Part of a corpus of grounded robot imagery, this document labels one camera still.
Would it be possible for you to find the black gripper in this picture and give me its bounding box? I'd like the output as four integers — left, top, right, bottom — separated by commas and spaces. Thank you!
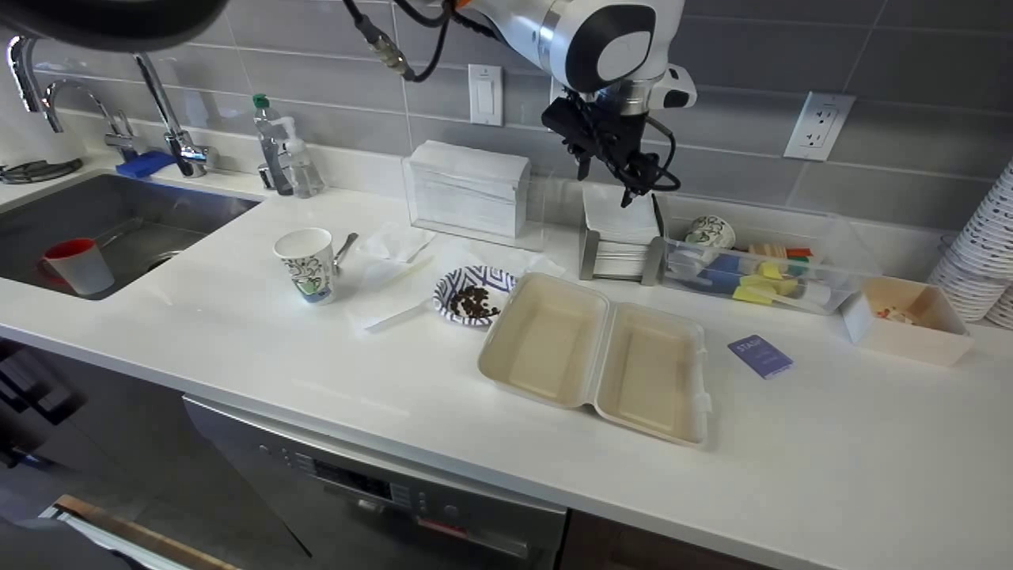
541, 91, 680, 206

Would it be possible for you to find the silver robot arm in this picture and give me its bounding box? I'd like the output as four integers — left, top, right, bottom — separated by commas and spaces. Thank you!
343, 0, 698, 206

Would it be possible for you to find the steel tissue dispenser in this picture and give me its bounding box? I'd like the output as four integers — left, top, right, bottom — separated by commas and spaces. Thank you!
579, 188, 664, 286

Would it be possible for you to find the white napkin box dispenser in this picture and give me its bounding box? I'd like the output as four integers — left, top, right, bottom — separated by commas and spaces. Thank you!
410, 139, 528, 240

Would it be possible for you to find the beige take-away food container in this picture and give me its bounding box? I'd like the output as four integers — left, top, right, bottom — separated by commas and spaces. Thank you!
477, 273, 712, 445

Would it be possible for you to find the white plastic knife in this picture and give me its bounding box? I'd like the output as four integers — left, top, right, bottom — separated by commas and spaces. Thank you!
365, 302, 431, 337

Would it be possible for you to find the clear tray of condiment packets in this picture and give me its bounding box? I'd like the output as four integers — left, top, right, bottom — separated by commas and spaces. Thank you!
663, 243, 860, 313

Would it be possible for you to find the clear plastic wrapper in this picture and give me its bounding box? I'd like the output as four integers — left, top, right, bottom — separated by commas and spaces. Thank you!
339, 227, 436, 292

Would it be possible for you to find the metal spoon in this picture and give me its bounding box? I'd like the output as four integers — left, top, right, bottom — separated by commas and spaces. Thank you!
334, 231, 359, 271

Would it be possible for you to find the floral paper cup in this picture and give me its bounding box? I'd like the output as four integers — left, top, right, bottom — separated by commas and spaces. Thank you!
277, 227, 336, 306

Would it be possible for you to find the clear plastic water bottle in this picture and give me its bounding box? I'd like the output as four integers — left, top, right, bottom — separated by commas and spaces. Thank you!
252, 91, 312, 198

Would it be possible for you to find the small cardboard box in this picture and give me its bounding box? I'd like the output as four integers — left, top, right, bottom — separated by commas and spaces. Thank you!
841, 277, 972, 369

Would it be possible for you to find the stack of paper cups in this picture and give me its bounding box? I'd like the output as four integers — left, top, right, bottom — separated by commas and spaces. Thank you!
931, 161, 1013, 321

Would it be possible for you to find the blue sponge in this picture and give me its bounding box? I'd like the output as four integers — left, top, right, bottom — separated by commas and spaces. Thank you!
115, 153, 175, 177

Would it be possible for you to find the stainless dishwasher front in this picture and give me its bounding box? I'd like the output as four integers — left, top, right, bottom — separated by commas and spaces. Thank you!
183, 397, 568, 570

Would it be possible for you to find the steel kitchen sink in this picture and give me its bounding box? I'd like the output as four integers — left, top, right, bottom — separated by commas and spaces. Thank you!
0, 174, 252, 292

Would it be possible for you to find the red cup in sink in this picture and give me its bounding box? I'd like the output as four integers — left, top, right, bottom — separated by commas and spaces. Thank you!
41, 238, 115, 295

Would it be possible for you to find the chrome kitchen faucet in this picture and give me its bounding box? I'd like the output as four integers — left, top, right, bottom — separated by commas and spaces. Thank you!
2, 32, 210, 177

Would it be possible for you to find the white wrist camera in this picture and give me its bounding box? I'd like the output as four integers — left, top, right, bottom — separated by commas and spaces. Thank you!
648, 64, 698, 112

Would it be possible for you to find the white light switch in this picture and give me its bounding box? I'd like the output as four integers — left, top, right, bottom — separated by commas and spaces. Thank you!
469, 64, 505, 128

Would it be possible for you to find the white wall outlet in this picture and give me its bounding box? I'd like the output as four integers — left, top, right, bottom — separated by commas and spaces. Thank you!
784, 91, 856, 161

